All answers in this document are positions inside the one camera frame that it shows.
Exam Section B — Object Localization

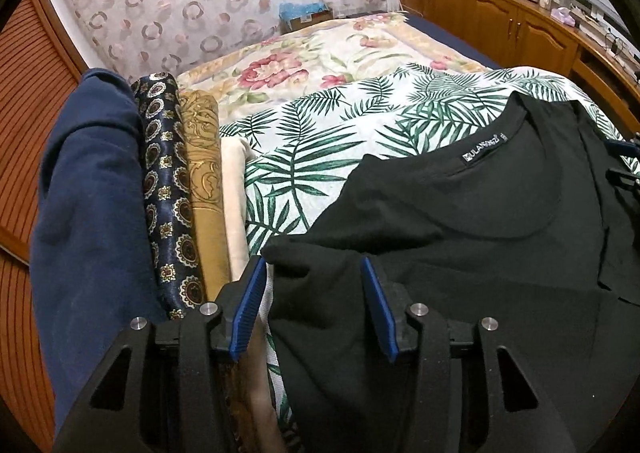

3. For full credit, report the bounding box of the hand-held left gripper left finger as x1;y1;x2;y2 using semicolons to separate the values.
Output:
50;256;268;453

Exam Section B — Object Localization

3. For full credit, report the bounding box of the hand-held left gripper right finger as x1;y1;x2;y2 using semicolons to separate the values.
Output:
360;255;576;453

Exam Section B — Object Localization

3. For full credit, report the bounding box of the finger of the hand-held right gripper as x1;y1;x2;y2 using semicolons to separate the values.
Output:
602;132;640;157
604;165;640;195

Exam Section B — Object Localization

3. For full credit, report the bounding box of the black printed t-shirt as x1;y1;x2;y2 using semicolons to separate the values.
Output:
261;92;640;453

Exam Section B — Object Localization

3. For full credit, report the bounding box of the folded cream cloth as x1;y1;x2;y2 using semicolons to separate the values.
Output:
219;137;281;453

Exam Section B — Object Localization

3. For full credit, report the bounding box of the folded gold patterned cloth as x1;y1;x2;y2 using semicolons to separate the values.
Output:
177;89;233;304

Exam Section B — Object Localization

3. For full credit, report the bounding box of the dark medallion patterned cloth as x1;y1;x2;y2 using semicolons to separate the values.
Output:
131;72;208;321

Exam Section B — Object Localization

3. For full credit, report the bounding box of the wooden cabinet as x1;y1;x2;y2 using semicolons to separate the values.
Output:
394;0;640;134

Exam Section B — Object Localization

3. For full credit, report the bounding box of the green leaf print bedsheet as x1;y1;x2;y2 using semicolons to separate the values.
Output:
217;62;640;453

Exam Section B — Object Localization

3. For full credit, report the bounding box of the folded navy cloth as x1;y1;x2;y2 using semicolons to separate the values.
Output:
29;67;168;426

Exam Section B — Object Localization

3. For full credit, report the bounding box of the navy bed sheet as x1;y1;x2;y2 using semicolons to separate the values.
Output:
403;14;503;73

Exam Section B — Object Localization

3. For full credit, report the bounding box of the floral blanket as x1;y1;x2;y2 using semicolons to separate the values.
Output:
175;12;493;125

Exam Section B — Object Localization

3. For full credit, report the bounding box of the wooden louvred wardrobe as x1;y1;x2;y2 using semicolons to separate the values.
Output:
0;0;98;439

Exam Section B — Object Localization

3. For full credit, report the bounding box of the cardboard box with blue bag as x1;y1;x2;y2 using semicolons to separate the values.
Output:
278;0;335;34

